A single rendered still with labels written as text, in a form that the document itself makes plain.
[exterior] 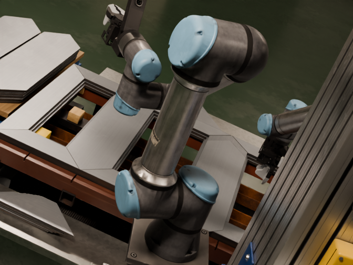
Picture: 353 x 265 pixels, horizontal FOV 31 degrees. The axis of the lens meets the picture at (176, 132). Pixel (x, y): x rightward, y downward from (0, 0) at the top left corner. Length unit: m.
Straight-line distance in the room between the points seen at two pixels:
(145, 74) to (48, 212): 0.76
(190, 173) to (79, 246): 0.69
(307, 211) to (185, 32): 0.45
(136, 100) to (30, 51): 1.28
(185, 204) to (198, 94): 0.32
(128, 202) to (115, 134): 0.99
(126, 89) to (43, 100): 0.91
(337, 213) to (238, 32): 0.44
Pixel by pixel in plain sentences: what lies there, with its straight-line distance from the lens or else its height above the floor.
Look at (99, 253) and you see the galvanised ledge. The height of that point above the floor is 0.68.
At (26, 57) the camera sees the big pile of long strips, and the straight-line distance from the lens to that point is 2.84.
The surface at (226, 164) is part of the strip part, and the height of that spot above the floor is 0.85.
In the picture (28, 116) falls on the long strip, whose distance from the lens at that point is 2.42.
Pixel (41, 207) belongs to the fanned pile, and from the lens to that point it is 2.22.
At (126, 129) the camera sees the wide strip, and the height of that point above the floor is 0.85.
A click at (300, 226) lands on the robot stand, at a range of 1.25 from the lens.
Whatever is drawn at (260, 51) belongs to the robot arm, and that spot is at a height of 1.65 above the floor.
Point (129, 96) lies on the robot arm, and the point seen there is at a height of 1.34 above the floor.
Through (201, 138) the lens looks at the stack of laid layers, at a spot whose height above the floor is 0.83.
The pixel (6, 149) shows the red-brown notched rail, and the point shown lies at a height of 0.83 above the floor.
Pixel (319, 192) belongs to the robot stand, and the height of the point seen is 1.55.
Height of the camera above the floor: 2.09
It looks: 28 degrees down
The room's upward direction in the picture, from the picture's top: 23 degrees clockwise
